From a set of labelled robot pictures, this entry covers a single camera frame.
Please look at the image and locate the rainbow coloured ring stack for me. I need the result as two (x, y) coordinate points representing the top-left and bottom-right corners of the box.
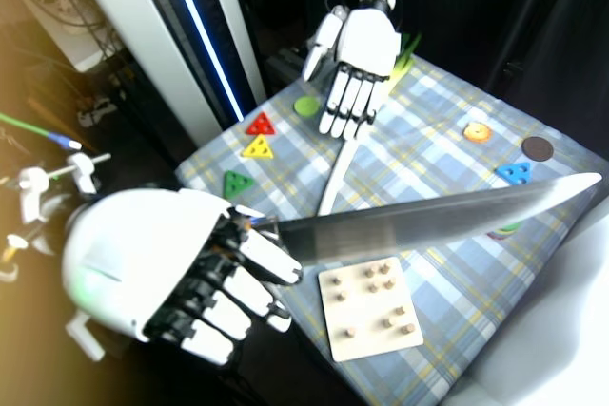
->
(484, 220), (524, 242)

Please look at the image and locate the yellow triangle block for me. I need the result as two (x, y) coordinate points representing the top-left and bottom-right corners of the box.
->
(241, 133), (276, 161)

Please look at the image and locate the large white rounded shell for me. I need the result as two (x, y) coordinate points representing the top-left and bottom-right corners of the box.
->
(437, 182), (609, 406)

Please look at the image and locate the wooden peg board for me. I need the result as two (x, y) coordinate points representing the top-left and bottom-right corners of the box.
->
(317, 256), (425, 363)

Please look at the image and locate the orange ring block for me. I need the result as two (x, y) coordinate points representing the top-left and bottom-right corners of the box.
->
(463, 121), (493, 145)

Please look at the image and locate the wooden handled kitchen knife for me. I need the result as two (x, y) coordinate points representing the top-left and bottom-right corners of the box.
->
(240, 171), (603, 268)

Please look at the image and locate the blue triangle block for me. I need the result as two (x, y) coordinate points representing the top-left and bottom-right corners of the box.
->
(494, 161), (533, 187)

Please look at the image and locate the green round disc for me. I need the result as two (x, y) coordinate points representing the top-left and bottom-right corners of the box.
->
(292, 95), (322, 118)

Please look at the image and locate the white stick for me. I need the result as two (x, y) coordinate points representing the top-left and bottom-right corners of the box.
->
(316, 32), (424, 217)

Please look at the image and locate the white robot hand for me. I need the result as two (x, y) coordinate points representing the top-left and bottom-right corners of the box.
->
(60, 186), (305, 369)
(302, 5), (402, 140)

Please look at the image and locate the brown round disc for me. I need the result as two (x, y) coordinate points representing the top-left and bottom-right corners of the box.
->
(521, 135), (556, 162)

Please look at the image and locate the red triangle block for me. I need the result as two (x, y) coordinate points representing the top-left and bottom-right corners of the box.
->
(245, 111), (278, 137)

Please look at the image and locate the green triangle block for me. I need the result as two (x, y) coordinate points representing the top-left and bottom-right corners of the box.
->
(222, 169), (256, 201)

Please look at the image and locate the blue plaid tablecloth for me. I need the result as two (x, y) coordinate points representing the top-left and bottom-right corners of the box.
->
(173, 51), (609, 406)

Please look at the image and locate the white column with blue light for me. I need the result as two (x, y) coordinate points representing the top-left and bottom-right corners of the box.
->
(61, 0), (268, 151)

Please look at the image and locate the black curtain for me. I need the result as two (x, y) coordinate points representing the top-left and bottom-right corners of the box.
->
(223, 0), (609, 150)

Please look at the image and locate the green cable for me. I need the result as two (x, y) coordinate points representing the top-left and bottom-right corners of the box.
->
(0, 110), (85, 151)

